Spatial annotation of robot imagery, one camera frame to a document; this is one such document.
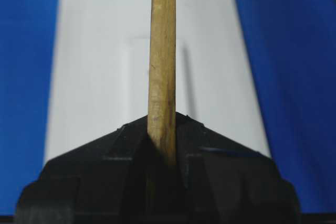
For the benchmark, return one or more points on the blue table mat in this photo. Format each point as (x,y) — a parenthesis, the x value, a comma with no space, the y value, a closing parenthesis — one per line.
(290,46)

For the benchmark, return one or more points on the white paper sheet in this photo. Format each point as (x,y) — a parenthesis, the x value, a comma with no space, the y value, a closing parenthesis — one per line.
(101,66)

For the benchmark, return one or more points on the wooden mallet hammer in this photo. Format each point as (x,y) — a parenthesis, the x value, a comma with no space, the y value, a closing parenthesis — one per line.
(162,79)

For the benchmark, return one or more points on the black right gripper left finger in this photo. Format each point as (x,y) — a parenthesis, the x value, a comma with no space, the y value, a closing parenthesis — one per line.
(100,182)

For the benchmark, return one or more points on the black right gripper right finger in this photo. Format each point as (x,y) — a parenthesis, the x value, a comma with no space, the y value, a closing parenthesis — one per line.
(227,182)

